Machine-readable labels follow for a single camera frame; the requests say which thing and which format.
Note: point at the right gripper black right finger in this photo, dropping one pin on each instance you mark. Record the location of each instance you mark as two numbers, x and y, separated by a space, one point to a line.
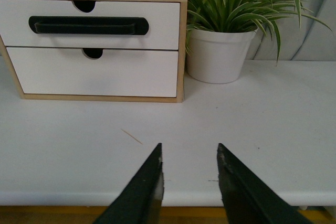
246 198

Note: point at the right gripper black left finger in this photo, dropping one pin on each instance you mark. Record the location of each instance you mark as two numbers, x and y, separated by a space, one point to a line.
141 199

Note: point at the white drawer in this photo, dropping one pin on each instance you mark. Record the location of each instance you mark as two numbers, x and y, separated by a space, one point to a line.
163 19
132 73

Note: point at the light wooden drawer cabinet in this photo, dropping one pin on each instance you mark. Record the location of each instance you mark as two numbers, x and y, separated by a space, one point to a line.
87 6

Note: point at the thin wooden toothpick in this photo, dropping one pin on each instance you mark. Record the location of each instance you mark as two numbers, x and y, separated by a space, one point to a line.
130 135

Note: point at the white plastic flower pot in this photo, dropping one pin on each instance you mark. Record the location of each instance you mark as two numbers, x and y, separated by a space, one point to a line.
215 57

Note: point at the black drawer handle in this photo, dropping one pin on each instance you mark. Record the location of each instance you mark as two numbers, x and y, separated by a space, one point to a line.
89 25

